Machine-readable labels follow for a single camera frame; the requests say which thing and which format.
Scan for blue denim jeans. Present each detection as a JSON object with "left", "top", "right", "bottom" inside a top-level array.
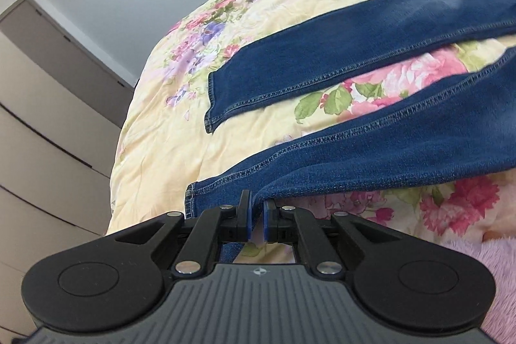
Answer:
[{"left": 184, "top": 0, "right": 516, "bottom": 263}]

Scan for floral yellow bed quilt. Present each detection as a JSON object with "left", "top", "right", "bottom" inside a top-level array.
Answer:
[{"left": 108, "top": 0, "right": 515, "bottom": 256}]

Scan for beige wardrobe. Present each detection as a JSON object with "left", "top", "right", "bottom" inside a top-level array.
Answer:
[{"left": 1, "top": 36, "right": 119, "bottom": 343}]

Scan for purple fuzzy blanket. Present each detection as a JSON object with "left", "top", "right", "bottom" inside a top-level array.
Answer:
[{"left": 443, "top": 238, "right": 516, "bottom": 344}]

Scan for grey door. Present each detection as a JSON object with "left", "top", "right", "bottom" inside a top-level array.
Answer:
[{"left": 1, "top": 0, "right": 134, "bottom": 127}]

